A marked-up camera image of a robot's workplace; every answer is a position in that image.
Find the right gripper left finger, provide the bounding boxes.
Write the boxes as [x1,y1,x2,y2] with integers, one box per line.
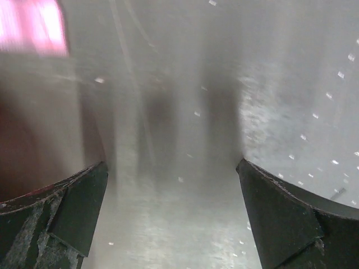
[1,162,108,268]

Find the red patterned book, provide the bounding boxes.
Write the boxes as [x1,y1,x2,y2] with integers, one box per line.
[1,1,68,56]

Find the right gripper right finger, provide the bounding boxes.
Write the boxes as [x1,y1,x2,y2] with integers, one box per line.
[236,159,358,269]

